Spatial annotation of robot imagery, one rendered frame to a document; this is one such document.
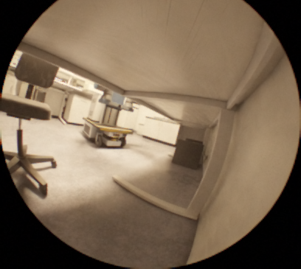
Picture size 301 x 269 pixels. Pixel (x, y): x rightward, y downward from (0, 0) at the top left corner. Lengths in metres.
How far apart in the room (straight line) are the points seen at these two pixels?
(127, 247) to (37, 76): 1.15
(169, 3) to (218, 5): 0.08
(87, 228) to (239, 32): 0.80
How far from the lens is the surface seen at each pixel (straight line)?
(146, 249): 0.58
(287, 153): 0.26
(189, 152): 1.63
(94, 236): 0.58
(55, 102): 3.45
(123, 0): 0.24
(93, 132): 1.72
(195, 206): 0.70
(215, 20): 0.23
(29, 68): 1.00
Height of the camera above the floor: 0.53
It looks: 3 degrees up
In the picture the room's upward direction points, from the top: 14 degrees clockwise
